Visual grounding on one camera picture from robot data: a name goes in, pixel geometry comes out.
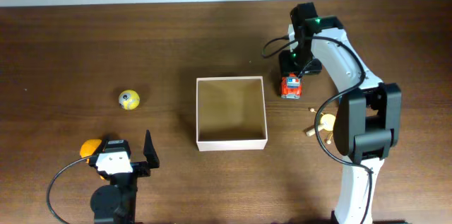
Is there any red toy fire truck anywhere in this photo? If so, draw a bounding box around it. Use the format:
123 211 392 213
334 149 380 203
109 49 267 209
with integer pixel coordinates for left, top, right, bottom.
280 73 302 100

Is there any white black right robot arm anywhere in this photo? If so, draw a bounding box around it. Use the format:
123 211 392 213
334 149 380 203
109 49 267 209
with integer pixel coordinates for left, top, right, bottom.
280 2 402 223

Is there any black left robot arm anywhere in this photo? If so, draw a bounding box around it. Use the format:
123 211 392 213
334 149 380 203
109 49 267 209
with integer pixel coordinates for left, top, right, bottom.
81 131 160 223

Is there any orange ball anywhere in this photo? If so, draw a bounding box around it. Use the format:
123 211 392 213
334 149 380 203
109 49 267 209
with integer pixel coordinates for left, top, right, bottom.
79 139 102 158

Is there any yellow grey toy ball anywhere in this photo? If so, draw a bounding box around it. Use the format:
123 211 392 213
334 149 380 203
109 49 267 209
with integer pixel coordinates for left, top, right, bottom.
119 90 140 110

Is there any yellow wooden rattle drum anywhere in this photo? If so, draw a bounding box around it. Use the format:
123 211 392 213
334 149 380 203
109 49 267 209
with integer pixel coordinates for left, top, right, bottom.
306 107 335 145

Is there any pink cardboard box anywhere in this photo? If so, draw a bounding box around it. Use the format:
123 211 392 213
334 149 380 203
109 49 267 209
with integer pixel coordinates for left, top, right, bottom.
196 76 268 152

